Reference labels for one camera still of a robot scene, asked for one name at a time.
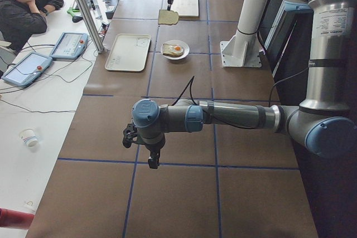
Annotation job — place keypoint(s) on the white bread slice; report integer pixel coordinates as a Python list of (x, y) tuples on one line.
[(166, 17)]

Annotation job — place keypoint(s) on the white round plate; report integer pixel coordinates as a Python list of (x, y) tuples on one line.
[(177, 42)]

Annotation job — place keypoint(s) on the light wooden cutting board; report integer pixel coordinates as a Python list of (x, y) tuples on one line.
[(186, 8)]

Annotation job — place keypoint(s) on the toast with fried egg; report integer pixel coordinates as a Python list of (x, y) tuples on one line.
[(172, 50)]

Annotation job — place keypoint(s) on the cream bear serving tray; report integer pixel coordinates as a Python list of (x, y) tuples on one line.
[(128, 53)]

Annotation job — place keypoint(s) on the white pole with base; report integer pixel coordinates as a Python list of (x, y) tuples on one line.
[(242, 50)]

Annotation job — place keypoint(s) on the green black tool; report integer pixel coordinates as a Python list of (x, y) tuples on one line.
[(75, 15)]

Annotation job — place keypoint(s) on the far teach pendant tablet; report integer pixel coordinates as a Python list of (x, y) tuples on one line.
[(69, 46)]

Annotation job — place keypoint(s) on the teach pendant tablet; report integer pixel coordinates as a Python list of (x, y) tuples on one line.
[(69, 46), (28, 69)]

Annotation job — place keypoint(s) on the white paper cup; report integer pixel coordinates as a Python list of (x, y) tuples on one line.
[(29, 137)]

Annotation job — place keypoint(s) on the person in black jacket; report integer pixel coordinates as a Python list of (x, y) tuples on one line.
[(20, 19)]

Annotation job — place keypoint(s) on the near teach pendant tablet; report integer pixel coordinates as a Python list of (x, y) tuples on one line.
[(28, 69)]

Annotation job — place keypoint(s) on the red cylinder object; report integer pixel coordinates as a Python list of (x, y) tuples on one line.
[(15, 219)]

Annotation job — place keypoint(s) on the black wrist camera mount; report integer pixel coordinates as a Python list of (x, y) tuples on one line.
[(130, 135)]

